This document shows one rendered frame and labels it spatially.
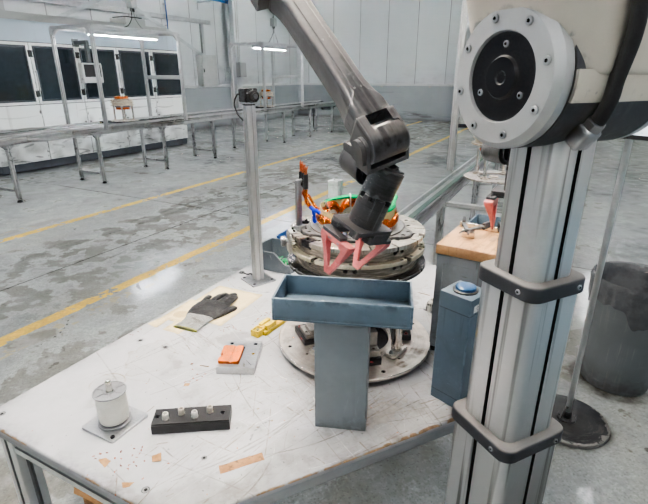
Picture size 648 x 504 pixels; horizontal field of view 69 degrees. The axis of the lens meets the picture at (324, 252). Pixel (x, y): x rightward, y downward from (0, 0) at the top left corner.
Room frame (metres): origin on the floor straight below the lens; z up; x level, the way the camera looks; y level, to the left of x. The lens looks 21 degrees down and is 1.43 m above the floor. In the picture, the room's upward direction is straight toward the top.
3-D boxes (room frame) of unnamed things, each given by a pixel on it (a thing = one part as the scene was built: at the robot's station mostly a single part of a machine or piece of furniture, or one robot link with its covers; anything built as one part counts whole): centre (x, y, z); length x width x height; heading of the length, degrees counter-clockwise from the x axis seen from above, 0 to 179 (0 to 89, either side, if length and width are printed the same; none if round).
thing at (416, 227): (1.06, -0.08, 1.09); 0.32 x 0.32 x 0.01
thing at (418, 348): (1.06, -0.08, 0.80); 0.39 x 0.39 x 0.01
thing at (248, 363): (0.98, 0.20, 0.79); 0.12 x 0.09 x 0.02; 178
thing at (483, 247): (1.06, -0.40, 1.05); 0.20 x 0.19 x 0.02; 148
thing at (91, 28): (7.36, 2.94, 1.39); 1.56 x 0.82 x 1.29; 153
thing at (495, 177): (3.09, -1.13, 0.94); 0.39 x 0.39 x 0.30
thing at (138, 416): (0.76, 0.42, 0.83); 0.09 x 0.09 x 0.10; 63
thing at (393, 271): (1.06, -0.08, 1.05); 0.29 x 0.29 x 0.06
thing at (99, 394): (0.76, 0.42, 0.82); 0.06 x 0.06 x 0.07
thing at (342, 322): (0.78, -0.04, 0.92); 0.25 x 0.11 x 0.28; 82
